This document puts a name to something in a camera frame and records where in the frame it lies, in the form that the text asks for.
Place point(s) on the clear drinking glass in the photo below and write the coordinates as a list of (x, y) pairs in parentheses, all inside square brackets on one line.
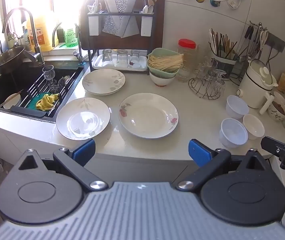
[(122, 58), (107, 57), (135, 58)]

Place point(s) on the white bowl with brown foot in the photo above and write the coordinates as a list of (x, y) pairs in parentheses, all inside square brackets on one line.
[(162, 81)]

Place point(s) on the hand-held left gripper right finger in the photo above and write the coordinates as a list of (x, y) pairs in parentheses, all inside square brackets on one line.
[(198, 152)]

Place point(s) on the stainless steel bowl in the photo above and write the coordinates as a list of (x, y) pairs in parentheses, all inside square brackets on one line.
[(7, 60)]

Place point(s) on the black sink drain rack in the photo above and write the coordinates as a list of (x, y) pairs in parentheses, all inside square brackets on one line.
[(27, 112)]

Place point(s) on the white drip tray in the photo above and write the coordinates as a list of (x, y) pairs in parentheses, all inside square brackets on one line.
[(122, 68)]

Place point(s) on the dried noodles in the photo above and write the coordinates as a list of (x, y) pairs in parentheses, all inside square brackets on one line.
[(166, 62)]

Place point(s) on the yellow oil bottle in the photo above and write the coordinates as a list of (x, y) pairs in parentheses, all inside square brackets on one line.
[(42, 37)]

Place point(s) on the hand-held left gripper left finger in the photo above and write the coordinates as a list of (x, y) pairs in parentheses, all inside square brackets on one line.
[(83, 151)]

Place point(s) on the tall steel faucet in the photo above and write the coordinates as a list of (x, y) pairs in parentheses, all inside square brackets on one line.
[(33, 30)]

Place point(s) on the white ceramic bowl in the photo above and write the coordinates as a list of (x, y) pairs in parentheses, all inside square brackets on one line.
[(253, 127)]

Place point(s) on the clear jar with red lid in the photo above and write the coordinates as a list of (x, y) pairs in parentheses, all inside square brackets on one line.
[(187, 55)]

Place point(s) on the white electric cooking pot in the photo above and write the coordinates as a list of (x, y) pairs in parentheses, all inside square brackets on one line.
[(252, 90)]

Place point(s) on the white plate red flower print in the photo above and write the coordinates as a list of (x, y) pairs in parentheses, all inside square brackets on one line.
[(147, 116)]

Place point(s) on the white plate large leaf print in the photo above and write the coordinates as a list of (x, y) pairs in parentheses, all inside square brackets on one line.
[(82, 120)]

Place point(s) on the green detergent bottle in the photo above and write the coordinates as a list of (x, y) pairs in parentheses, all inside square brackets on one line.
[(70, 38)]

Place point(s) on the small steel faucet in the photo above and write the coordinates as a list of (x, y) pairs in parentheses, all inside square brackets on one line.
[(78, 42)]

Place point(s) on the yellow cloth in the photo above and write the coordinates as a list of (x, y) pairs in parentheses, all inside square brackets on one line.
[(46, 102)]

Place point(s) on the silver patterned cutting board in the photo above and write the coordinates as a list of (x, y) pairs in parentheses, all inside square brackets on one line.
[(115, 12)]

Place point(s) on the small white bowl with chopsticks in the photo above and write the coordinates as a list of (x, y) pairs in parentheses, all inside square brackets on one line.
[(12, 103)]

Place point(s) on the translucent white plastic bowl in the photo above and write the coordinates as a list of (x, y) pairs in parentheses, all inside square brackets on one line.
[(233, 133), (237, 107)]

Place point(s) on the white plate small leaf print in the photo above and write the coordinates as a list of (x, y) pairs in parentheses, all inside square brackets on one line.
[(103, 82)]

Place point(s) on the dark brown dish rack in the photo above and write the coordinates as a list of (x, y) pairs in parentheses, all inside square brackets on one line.
[(122, 42)]

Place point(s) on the floral ceramic pot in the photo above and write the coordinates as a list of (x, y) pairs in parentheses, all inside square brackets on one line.
[(277, 113)]

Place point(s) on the green colander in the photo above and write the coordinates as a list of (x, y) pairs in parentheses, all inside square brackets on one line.
[(161, 52)]

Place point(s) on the cut glass goblet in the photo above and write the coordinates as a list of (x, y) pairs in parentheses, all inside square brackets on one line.
[(48, 72)]

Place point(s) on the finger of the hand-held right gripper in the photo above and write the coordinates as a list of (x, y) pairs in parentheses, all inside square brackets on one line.
[(273, 148)]

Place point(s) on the group of small clear glasses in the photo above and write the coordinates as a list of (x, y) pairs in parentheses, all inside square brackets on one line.
[(220, 81)]

